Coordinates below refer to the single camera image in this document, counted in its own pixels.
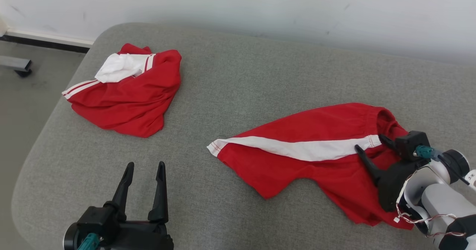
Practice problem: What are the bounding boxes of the red shirt with white sleeves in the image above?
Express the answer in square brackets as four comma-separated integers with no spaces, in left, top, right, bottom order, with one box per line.
[61,43,183,138]

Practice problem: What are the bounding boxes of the teal cable connector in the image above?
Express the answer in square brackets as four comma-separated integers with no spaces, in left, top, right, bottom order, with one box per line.
[77,233,104,250]
[415,145,435,159]

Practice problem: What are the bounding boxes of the grey furniture leg with caster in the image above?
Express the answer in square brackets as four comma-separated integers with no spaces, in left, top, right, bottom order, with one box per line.
[0,55,32,77]

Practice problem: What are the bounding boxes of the red shorts with white stripe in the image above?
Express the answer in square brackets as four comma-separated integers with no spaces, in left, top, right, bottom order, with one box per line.
[207,102,415,230]

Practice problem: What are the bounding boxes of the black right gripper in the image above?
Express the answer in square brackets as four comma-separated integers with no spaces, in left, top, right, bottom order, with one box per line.
[354,134,429,212]

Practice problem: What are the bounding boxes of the thin black cable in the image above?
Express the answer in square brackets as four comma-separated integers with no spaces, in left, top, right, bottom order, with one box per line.
[431,151,472,186]

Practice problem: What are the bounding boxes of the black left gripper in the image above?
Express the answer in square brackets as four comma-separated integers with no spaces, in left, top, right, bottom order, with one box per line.
[63,161,174,250]

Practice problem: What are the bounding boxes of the red white twisted wires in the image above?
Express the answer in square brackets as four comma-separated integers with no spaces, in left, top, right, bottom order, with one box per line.
[395,203,467,238]

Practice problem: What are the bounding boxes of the white and black baseboard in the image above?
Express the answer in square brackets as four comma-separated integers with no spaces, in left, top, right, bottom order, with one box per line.
[0,28,95,54]

